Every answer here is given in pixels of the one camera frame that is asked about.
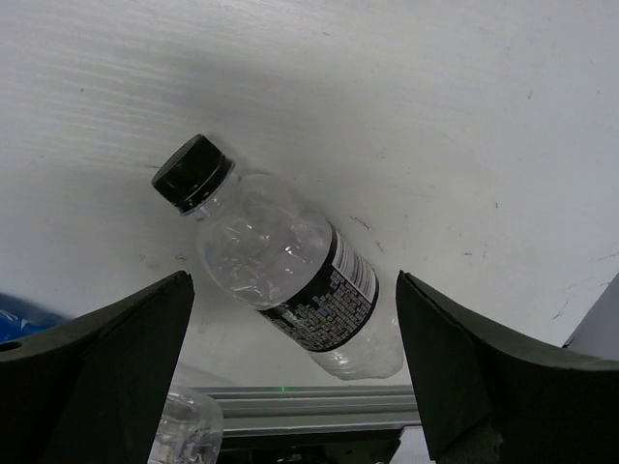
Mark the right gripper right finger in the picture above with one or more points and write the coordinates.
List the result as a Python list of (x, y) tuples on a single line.
[(488, 394)]

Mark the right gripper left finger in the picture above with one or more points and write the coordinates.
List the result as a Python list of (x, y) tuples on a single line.
[(92, 390)]

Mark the black label clear bottle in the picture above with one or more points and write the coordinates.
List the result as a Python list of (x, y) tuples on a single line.
[(266, 246)]

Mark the aluminium table frame rail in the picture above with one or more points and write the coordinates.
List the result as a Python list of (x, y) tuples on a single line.
[(270, 411)]

